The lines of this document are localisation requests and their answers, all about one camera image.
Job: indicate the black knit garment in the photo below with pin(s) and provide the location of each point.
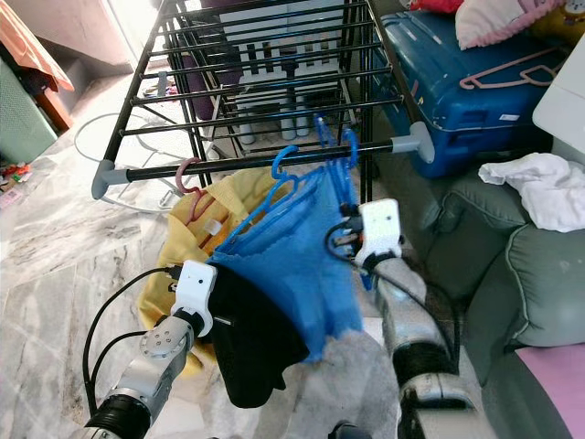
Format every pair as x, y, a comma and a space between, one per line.
256, 357

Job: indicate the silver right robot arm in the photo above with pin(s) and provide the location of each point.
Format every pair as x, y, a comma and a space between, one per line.
411, 311

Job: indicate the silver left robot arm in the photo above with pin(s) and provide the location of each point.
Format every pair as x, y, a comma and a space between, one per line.
155, 375

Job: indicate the pink clothes hanger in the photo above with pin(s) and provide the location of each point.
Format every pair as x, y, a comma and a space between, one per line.
181, 181
466, 84

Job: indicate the blue t-shirt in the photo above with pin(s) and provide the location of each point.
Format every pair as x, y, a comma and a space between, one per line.
292, 274

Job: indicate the yellow polo shirt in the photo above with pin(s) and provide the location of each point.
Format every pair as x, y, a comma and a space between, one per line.
242, 197

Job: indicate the grey green sofa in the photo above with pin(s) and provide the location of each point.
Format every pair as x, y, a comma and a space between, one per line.
503, 293

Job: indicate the blue hard suitcase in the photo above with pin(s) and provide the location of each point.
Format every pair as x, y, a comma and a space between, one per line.
439, 91

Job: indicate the white plastic stool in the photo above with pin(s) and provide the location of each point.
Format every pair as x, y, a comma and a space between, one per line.
251, 87

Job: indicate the white crumpled cloth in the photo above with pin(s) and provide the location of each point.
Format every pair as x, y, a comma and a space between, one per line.
539, 187

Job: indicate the robot right leg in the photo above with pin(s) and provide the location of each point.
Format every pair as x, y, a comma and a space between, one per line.
352, 432

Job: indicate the colourful floor toys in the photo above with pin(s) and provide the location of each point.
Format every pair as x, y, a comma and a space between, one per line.
14, 183

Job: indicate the black metal drying rack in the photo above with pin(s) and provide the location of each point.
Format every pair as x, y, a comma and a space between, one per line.
146, 173

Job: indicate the purple garment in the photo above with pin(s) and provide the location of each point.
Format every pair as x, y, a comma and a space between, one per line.
192, 64

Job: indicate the white plastic box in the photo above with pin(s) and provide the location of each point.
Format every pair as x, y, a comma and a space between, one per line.
562, 110

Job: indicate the red cloth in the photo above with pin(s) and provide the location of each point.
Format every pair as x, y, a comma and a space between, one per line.
434, 5

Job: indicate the green cabinet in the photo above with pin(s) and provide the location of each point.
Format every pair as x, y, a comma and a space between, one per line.
23, 119

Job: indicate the pink mat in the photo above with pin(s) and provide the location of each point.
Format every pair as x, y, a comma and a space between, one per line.
553, 384

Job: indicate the white pink cushion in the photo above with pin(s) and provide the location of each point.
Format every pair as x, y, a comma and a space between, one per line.
503, 20

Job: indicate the brown wooden table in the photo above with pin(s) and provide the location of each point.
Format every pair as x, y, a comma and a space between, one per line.
57, 110

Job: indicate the white tubular fan stand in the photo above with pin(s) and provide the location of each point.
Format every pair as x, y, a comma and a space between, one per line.
78, 151

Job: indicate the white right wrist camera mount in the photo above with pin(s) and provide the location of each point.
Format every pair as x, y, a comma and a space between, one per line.
382, 229

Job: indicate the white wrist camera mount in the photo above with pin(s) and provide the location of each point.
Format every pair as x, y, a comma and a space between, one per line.
382, 229
195, 285

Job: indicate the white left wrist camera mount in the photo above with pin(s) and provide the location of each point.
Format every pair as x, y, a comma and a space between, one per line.
195, 285

